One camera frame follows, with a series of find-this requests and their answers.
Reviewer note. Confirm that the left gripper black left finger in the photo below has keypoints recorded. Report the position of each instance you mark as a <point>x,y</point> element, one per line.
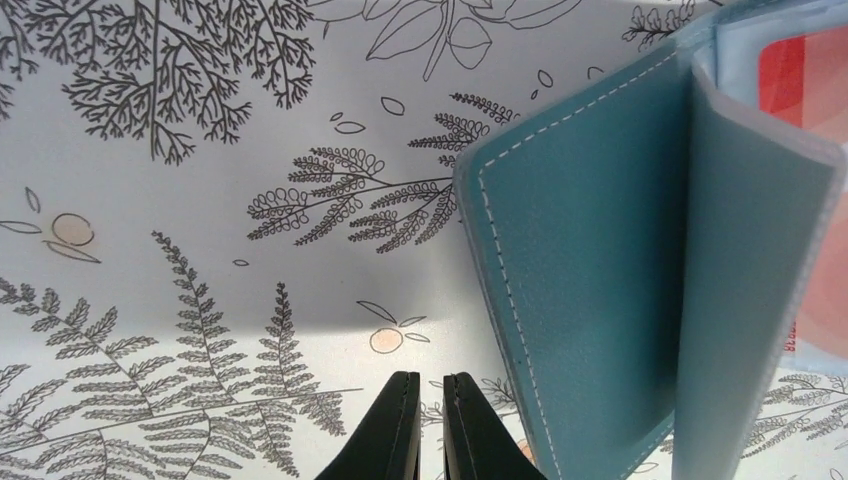
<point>386,443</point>

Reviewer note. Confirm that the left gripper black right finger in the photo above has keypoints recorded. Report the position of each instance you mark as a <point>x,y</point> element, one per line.
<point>477,445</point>

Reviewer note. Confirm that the floral patterned table mat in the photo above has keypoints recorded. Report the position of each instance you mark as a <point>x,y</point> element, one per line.
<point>226,224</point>

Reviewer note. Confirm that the teal leather card holder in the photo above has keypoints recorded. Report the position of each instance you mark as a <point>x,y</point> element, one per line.
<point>665,252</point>

